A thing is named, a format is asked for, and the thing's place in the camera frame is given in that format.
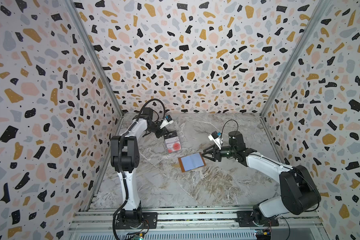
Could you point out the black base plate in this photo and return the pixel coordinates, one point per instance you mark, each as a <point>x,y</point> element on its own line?
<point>255,219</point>
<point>130,220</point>

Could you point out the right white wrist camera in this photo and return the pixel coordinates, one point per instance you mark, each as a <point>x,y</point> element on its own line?
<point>216,137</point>

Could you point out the white ventilation grille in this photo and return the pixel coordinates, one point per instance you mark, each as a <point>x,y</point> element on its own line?
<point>194,235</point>

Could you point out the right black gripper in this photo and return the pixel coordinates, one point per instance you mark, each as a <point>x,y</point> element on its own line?
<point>215,153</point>

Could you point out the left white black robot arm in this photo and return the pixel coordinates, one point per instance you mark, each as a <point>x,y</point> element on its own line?
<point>125,158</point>

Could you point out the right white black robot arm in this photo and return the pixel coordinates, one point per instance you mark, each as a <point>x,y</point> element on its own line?
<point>298,191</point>

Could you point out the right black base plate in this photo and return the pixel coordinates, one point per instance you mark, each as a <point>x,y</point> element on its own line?
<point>255,219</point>

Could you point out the aluminium mounting rail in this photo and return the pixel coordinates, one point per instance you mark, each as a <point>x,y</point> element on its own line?
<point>197,218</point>

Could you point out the brown leather card holder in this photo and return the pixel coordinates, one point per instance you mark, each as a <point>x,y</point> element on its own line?
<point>191,162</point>

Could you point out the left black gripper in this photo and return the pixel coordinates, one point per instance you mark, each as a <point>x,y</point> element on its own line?
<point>163,131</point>

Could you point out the clear plastic card box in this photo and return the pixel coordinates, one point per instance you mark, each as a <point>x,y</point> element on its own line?
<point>171,140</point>

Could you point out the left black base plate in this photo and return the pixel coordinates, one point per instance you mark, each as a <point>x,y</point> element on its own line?
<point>130,220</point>

